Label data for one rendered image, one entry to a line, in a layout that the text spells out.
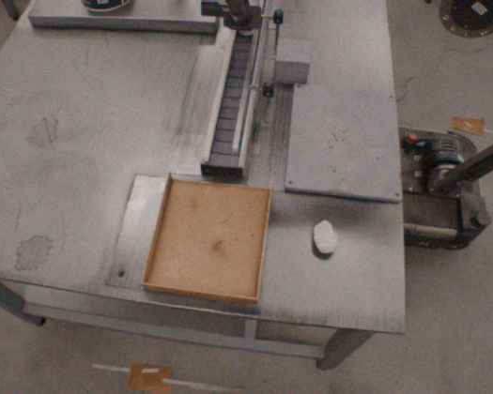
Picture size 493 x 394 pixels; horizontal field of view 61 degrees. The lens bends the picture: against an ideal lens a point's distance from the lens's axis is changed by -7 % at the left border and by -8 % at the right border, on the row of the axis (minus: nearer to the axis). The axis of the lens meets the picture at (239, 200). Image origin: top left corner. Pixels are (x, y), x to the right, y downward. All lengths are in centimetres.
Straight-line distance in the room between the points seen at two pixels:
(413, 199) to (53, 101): 140
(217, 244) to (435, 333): 119
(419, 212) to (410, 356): 58
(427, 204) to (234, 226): 105
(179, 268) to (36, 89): 77
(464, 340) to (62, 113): 174
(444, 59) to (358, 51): 148
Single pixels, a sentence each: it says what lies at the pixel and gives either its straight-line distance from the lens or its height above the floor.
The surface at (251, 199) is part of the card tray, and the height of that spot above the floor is 83.
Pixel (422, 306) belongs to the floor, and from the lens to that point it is 201.
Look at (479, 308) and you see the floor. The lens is 211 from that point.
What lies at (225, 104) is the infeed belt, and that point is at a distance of 123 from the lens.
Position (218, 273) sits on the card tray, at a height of 83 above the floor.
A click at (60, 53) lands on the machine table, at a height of 83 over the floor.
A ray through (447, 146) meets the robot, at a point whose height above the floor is 41.
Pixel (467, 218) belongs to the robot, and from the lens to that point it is 191.
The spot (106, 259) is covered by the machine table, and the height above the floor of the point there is 83.
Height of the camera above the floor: 180
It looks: 61 degrees down
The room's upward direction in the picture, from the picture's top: 2 degrees counter-clockwise
